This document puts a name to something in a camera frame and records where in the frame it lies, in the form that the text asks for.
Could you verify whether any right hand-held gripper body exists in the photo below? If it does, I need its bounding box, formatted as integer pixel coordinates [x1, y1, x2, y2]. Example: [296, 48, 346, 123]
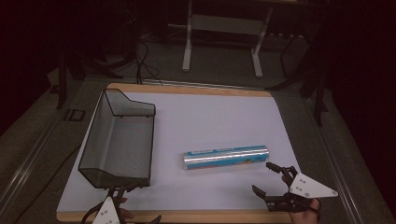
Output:
[265, 172, 339, 215]

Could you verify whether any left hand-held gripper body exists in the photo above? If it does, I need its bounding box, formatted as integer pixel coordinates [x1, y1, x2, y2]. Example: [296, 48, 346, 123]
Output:
[92, 186, 126, 224]

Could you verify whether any silver blue foil roll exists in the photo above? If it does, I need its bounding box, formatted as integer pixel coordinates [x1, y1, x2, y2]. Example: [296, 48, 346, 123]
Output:
[182, 145, 270, 171]

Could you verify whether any black wire mesh basket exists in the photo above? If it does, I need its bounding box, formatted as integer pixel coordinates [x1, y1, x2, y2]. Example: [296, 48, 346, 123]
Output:
[78, 88, 157, 189]

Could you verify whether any person's left hand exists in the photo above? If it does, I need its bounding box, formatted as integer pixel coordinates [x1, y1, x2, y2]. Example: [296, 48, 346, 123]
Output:
[119, 197, 135, 220]

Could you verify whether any person's right hand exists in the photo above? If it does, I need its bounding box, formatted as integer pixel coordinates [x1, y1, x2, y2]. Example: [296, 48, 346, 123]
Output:
[288, 198, 322, 224]

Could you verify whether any white table mat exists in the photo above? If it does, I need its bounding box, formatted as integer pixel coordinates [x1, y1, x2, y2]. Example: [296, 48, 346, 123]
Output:
[56, 91, 302, 215]

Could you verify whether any black metal stand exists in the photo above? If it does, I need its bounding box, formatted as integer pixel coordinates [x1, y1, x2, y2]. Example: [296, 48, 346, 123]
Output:
[266, 31, 332, 127]
[55, 46, 87, 110]

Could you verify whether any metal floor rail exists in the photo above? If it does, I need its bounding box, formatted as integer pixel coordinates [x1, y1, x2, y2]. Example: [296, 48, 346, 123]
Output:
[0, 116, 64, 216]
[301, 95, 386, 224]

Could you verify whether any small black floor bracket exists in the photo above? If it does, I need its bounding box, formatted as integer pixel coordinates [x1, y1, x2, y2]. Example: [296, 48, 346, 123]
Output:
[63, 108, 86, 122]

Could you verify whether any white metal stand frame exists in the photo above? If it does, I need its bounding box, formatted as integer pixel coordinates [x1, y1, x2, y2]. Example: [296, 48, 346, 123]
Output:
[181, 0, 276, 79]

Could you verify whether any black cable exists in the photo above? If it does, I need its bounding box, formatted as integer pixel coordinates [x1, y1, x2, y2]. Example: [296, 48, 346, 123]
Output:
[134, 39, 163, 86]

